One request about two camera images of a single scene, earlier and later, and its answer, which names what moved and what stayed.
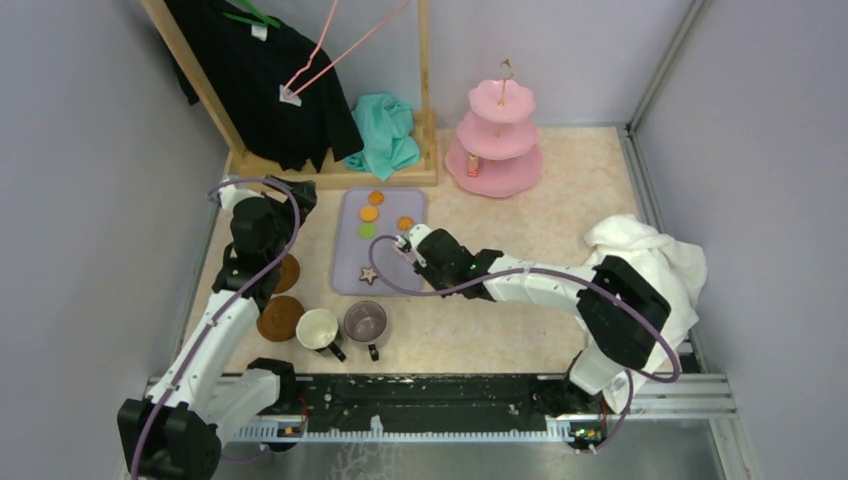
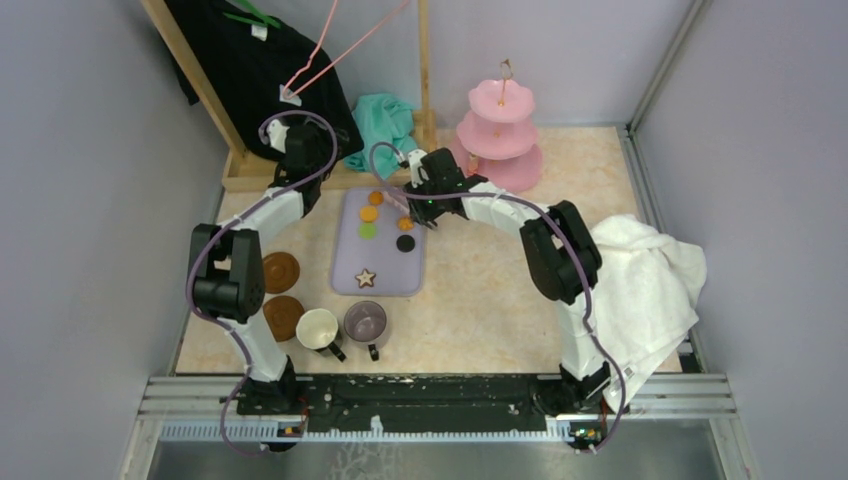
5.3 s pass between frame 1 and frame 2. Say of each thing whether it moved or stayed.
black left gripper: moved
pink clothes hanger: stayed
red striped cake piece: stayed
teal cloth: stayed
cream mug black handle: stayed
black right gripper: moved
